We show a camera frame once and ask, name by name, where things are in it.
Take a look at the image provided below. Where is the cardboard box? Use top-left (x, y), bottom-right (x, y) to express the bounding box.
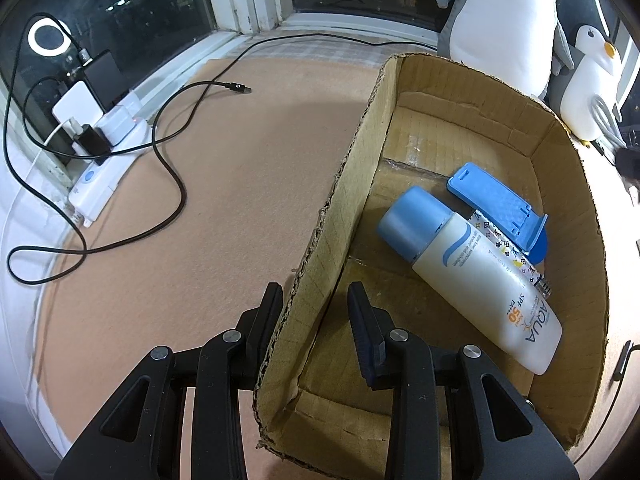
top-left (252, 52), bottom-right (612, 463)

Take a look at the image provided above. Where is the black power cable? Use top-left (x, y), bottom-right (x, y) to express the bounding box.
top-left (150, 34), bottom-right (441, 126)

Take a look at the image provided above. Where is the patterned white lighter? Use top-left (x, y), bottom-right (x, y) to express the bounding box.
top-left (467, 210), bottom-right (553, 301)

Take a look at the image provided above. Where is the white plaid blanket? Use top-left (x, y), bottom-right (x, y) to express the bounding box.
top-left (220, 35), bottom-right (441, 68)

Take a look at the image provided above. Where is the black power bank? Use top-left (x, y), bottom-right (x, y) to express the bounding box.
top-left (82, 50), bottom-right (132, 111)

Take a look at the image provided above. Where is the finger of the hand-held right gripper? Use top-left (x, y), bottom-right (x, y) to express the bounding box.
top-left (614, 145), bottom-right (640, 183)

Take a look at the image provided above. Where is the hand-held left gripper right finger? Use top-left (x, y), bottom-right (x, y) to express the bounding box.
top-left (347, 281), bottom-right (578, 480)

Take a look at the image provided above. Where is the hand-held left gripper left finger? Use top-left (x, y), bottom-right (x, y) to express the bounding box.
top-left (52, 282), bottom-right (285, 480)

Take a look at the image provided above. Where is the white power strip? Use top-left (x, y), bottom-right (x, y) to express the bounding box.
top-left (67, 102), bottom-right (153, 228)

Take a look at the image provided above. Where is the white power adapter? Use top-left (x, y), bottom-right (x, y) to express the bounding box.
top-left (52, 80), bottom-right (108, 128)

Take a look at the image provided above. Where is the small penguin plush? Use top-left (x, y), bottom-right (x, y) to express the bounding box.
top-left (559, 24), bottom-right (626, 142)

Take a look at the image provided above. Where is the black plug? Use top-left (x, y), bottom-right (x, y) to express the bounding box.
top-left (70, 124), bottom-right (111, 158)

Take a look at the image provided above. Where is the beige felt mat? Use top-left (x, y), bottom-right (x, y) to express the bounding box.
top-left (30, 55), bottom-right (640, 480)

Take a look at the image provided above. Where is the white sunscreen bottle blue cap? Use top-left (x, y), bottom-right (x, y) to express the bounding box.
top-left (376, 186), bottom-right (565, 376)

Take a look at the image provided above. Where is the black usb cable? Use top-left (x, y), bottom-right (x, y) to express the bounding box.
top-left (5, 10), bottom-right (253, 286)

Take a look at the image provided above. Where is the white plug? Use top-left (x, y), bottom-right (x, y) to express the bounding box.
top-left (95, 105), bottom-right (143, 146)

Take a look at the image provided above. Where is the white charging cable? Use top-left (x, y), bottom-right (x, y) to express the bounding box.
top-left (27, 117), bottom-right (78, 221)

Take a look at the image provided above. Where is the blue phone stand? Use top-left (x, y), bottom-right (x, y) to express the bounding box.
top-left (446, 161), bottom-right (550, 265)

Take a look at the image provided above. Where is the large penguin plush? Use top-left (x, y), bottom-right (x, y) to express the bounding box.
top-left (434, 0), bottom-right (576, 101)

